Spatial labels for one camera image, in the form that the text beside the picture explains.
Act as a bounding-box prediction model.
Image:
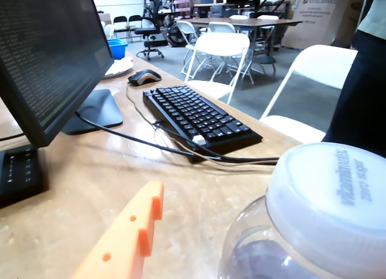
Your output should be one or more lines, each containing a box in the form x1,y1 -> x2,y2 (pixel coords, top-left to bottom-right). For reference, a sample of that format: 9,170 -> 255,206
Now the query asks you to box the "black office chair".
134,0 -> 169,62

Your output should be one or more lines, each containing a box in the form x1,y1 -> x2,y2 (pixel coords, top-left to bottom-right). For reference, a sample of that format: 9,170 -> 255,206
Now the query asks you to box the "person in dark trousers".
321,0 -> 386,159

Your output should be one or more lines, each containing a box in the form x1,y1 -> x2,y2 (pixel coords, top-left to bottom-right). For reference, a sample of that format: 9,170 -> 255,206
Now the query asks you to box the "thin black cable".
0,132 -> 25,141

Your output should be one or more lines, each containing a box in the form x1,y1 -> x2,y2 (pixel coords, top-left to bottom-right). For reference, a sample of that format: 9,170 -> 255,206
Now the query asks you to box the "large cardboard postal box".
282,0 -> 367,49

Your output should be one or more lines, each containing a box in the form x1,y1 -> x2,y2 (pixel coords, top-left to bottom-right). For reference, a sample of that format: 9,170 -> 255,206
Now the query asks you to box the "long wooden folding table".
180,17 -> 303,65

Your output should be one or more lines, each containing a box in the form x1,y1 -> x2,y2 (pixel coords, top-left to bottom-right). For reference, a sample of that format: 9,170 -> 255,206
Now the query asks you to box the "black folding chair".
113,15 -> 129,43
128,14 -> 143,43

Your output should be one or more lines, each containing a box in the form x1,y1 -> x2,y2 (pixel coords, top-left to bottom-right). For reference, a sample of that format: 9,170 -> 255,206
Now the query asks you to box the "thick black monitor cable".
75,111 -> 280,165

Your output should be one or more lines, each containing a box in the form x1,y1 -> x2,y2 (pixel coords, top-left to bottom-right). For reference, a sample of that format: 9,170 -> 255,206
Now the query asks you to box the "vitaminwater bottle white label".
217,141 -> 386,279

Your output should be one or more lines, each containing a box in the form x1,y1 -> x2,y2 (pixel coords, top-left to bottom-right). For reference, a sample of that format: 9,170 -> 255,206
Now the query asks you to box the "stack of white plates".
101,56 -> 134,80

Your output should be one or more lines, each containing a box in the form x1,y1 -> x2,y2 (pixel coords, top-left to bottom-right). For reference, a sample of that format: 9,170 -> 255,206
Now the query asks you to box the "white folding chair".
207,21 -> 236,34
180,32 -> 255,105
259,44 -> 359,144
176,20 -> 201,77

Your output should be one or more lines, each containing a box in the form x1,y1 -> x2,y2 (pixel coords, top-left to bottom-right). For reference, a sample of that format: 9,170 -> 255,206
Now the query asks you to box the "blue plastic bin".
107,39 -> 129,61

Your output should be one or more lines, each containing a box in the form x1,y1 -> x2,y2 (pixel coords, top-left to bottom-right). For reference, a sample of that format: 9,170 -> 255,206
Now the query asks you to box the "black grey computer mouse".
127,68 -> 163,87

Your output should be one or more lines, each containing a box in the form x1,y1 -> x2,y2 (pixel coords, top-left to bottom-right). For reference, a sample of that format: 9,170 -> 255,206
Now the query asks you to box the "black computer monitor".
0,0 -> 124,149

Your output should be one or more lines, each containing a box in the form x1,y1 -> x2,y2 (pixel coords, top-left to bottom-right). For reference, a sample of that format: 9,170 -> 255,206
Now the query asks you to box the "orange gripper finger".
71,181 -> 165,279

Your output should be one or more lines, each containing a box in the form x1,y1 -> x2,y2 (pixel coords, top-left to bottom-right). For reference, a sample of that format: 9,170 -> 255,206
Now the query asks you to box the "black keyboard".
142,85 -> 264,156

